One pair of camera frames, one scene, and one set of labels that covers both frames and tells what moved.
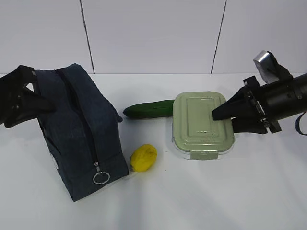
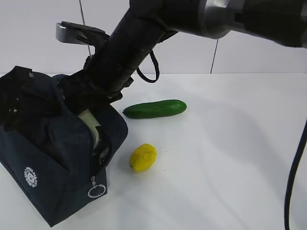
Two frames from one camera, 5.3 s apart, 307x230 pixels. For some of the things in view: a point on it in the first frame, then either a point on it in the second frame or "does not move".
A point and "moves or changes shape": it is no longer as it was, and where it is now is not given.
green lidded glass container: [194, 132] -> [102, 149]
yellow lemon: [143, 158] does not move
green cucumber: [150, 110] does not move
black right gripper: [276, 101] -> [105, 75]
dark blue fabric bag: [82, 134] moves or changes shape
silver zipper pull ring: [99, 171] -> [97, 190]
